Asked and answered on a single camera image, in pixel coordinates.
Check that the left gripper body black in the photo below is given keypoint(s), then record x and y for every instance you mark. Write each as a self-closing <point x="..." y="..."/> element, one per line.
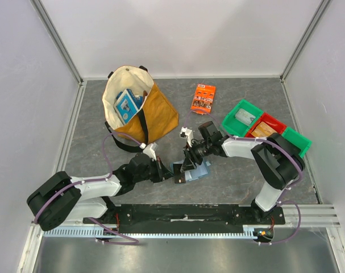
<point x="155" y="173"/>

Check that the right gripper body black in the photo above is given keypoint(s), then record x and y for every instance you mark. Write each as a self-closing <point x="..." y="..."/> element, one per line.
<point x="190" y="158"/>

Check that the black credit card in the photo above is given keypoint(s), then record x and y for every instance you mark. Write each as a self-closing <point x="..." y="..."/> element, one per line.
<point x="178" y="175"/>

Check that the blue card holder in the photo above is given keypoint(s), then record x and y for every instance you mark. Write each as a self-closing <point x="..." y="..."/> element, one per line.
<point x="197" y="173"/>

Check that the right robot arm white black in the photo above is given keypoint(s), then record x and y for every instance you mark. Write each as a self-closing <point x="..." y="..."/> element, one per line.
<point x="278" y="160"/>

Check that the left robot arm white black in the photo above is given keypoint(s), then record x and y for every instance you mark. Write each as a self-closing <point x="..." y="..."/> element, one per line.
<point x="65" y="198"/>

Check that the silver cards in bin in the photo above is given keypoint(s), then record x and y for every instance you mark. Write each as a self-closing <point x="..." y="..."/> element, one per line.
<point x="244" y="117"/>

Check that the gold cards in bin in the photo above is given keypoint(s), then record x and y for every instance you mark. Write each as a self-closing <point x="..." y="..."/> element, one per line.
<point x="262" y="130"/>

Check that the orange screw box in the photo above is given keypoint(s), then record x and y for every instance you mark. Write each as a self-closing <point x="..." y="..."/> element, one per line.
<point x="203" y="99"/>

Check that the tan tote bag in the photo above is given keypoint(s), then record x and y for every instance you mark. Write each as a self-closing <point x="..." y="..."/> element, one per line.
<point x="156" y="117"/>

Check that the green bin far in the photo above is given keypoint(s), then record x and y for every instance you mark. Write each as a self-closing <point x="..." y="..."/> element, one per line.
<point x="233" y="126"/>

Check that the green bin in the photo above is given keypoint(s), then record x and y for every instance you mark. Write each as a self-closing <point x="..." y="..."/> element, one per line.
<point x="298" y="140"/>
<point x="233" y="126"/>

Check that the blue box in bag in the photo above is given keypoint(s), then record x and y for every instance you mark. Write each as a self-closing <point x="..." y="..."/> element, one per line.
<point x="127" y="105"/>

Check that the red bin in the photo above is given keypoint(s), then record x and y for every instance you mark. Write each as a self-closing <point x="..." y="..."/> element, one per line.
<point x="270" y="120"/>

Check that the green bin near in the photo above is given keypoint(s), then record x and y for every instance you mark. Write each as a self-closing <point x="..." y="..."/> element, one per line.
<point x="298" y="140"/>

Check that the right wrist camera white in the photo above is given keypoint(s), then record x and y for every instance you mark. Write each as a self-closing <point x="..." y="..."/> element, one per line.
<point x="186" y="134"/>

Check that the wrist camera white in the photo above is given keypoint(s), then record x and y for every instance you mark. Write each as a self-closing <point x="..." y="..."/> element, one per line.
<point x="150" y="150"/>
<point x="186" y="134"/>

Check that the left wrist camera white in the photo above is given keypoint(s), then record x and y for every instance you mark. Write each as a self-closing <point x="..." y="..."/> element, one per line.
<point x="150" y="150"/>

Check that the right aluminium frame post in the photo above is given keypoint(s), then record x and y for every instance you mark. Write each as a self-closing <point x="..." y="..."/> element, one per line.
<point x="309" y="30"/>

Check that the aluminium frame post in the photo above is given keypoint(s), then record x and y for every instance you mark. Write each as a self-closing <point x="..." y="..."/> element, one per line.
<point x="309" y="30"/>
<point x="56" y="38"/>

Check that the left aluminium frame post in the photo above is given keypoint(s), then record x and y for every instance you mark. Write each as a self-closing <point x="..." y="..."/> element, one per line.
<point x="56" y="38"/>

